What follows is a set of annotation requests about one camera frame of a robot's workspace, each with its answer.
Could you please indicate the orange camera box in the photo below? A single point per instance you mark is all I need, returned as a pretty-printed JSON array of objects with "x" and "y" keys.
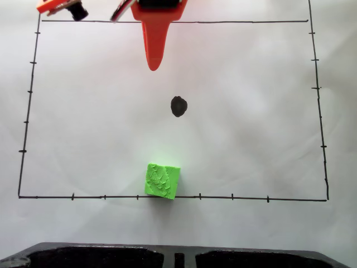
[{"x": 55, "y": 6}]

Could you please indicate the white paper sheet black lines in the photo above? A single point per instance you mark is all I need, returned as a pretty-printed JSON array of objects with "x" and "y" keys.
[{"x": 83, "y": 111}]

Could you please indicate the black dot mark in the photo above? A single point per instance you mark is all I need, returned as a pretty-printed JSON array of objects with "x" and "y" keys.
[{"x": 178, "y": 106}]

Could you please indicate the green block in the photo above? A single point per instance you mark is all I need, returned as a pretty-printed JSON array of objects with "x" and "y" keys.
[{"x": 161, "y": 181}]

